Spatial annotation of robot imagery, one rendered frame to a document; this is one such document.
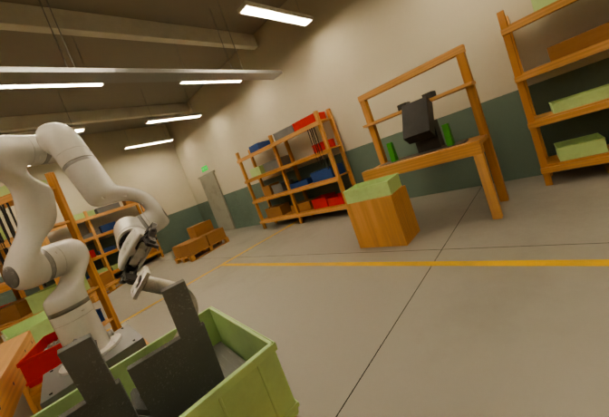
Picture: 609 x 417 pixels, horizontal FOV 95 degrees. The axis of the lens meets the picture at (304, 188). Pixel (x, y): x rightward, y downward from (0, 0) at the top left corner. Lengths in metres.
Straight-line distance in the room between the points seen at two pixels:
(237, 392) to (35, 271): 0.82
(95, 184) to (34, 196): 0.26
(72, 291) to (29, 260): 0.17
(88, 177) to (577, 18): 5.05
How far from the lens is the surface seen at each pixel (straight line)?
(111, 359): 1.25
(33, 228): 1.26
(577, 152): 4.60
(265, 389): 0.71
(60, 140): 1.10
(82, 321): 1.31
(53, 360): 1.80
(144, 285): 0.66
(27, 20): 5.74
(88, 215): 10.45
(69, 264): 1.32
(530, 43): 5.07
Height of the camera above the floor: 1.29
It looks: 5 degrees down
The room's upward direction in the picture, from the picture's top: 20 degrees counter-clockwise
